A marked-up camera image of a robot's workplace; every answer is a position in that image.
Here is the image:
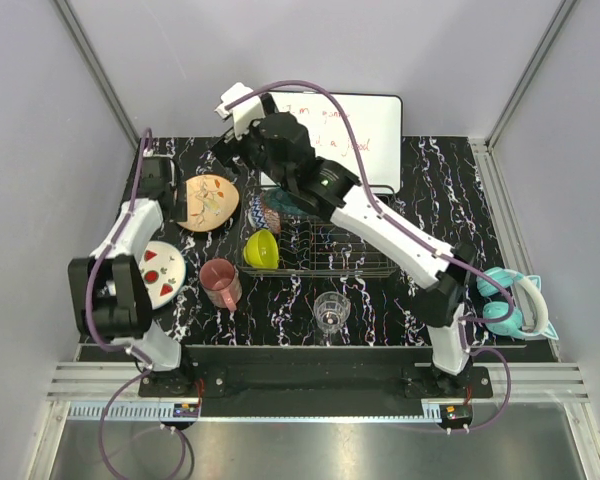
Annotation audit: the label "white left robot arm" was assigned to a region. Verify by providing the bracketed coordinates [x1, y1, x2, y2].
[68, 151, 196, 396]

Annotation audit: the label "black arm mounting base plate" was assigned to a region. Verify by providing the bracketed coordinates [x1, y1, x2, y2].
[139, 346, 494, 419]

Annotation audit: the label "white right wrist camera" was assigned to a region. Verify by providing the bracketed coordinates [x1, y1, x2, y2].
[215, 82, 265, 140]

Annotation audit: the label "pink mug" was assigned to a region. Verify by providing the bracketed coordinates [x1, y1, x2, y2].
[199, 258, 242, 312]

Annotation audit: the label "black wire dish rack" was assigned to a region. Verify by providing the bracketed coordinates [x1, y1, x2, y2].
[236, 185, 397, 278]

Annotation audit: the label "clear drinking glass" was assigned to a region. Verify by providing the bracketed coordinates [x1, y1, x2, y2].
[313, 292, 351, 334]

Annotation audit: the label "yellow-green bowl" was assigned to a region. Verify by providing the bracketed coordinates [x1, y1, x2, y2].
[243, 229, 279, 269]

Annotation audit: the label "teal scalloped plate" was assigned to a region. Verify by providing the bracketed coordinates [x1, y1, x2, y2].
[261, 187, 308, 217]

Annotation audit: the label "white watermelon plate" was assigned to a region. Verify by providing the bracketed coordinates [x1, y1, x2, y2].
[139, 241, 186, 310]

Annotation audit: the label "orange floral plate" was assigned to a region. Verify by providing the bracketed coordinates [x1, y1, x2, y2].
[179, 174, 240, 232]

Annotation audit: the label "white dry-erase board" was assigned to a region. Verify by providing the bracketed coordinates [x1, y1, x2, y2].
[272, 92, 402, 193]

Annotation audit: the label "teal cat-ear headphones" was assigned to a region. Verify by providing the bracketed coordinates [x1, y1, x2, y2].
[476, 267, 559, 341]

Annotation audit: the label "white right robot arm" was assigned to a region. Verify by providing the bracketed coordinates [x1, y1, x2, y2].
[212, 112, 475, 397]

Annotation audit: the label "red patterned bowl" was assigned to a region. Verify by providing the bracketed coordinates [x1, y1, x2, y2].
[247, 194, 281, 235]

